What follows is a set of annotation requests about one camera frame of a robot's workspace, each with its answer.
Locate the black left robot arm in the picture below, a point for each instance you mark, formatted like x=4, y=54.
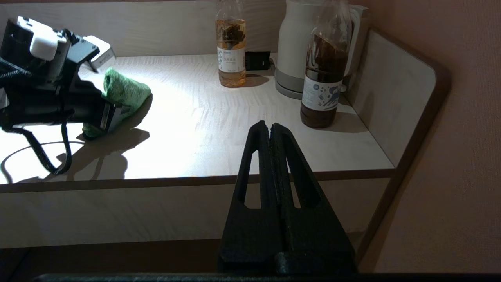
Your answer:
x=23, y=98

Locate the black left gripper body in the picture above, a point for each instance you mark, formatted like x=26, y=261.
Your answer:
x=90, y=109

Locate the plastic bottle of dark tea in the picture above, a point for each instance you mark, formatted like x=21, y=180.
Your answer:
x=321, y=94

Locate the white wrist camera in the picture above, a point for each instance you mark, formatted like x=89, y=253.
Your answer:
x=101, y=53

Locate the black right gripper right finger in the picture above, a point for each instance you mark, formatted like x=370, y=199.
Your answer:
x=313, y=243

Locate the wooden desk front apron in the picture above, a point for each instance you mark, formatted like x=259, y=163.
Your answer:
x=117, y=211

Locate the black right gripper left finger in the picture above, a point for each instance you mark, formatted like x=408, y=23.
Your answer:
x=254, y=235

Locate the recessed black socket box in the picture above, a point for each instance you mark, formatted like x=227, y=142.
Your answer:
x=258, y=60

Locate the grey kettle base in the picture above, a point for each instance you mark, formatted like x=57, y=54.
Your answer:
x=285, y=88

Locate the white electric kettle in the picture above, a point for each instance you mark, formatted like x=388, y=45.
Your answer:
x=293, y=39

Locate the rounded wooden desk side panel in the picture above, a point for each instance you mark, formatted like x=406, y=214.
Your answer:
x=395, y=98

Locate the green microfiber cloth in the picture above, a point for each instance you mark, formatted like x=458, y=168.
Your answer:
x=125, y=90

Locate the white mount block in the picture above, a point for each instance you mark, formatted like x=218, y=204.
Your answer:
x=47, y=41

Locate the wooden desk rear upstand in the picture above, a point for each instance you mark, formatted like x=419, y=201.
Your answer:
x=156, y=27

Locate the plastic bottle of light tea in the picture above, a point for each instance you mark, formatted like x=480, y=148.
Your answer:
x=231, y=62

